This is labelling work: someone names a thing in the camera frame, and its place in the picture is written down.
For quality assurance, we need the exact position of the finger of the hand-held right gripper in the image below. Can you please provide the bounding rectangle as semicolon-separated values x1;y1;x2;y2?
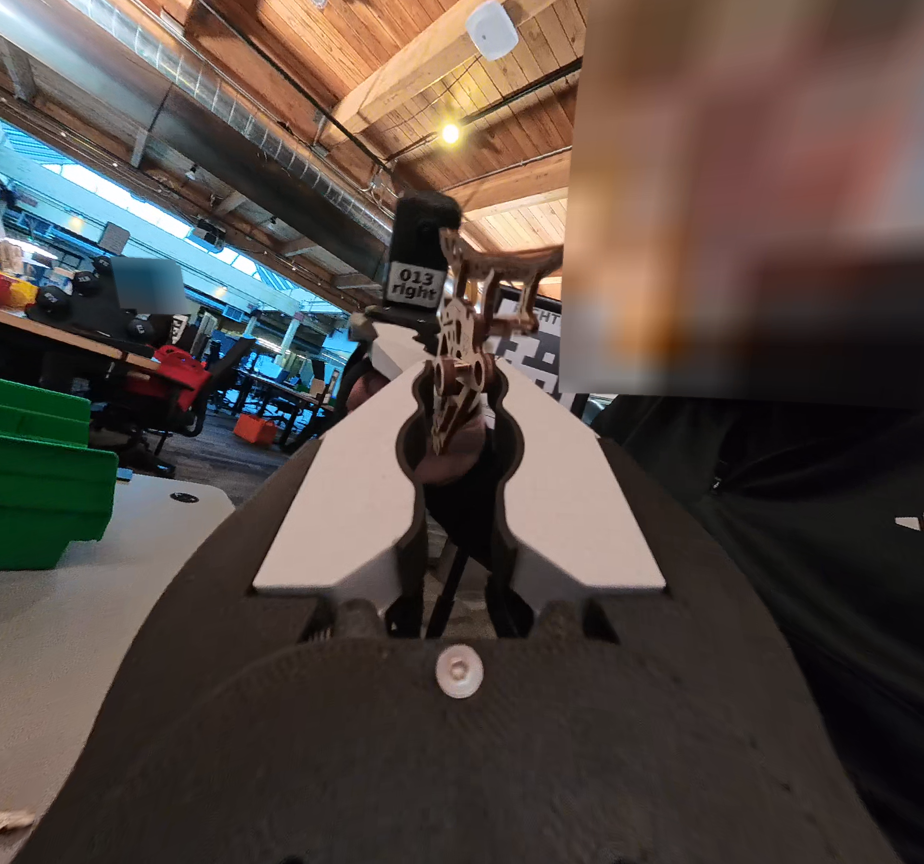
370;321;436;383

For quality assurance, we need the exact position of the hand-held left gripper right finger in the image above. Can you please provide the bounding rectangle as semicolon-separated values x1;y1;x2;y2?
497;357;666;614

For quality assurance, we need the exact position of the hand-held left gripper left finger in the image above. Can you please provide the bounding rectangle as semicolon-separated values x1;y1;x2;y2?
253;362;432;608

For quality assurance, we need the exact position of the wooden model long body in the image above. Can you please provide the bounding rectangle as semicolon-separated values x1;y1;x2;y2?
428;279;501;457

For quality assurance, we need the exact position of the wooden model bow frame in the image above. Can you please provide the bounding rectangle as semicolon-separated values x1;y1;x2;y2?
440;227;565;336

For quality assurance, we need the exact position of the person's right hand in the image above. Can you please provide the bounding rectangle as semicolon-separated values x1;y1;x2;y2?
421;413;494;486

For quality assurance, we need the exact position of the orange floor box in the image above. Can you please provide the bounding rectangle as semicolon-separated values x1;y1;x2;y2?
232;413;280;448

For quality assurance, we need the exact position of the black white marker sign board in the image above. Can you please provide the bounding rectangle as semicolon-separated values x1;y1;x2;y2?
491;285;589;417

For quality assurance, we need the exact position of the red office chair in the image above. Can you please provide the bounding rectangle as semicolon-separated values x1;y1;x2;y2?
119;344;212;457

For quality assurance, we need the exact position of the white ceiling access point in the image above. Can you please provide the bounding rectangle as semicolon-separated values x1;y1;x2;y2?
465;0;521;62

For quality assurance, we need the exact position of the green plastic bin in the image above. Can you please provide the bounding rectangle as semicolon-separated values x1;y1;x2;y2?
0;379;120;571

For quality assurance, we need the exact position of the long wooden work desk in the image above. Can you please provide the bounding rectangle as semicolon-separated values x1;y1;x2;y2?
0;309;161;374

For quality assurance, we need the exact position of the silver ventilation duct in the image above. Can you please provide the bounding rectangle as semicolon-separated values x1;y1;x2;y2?
0;0;405;284

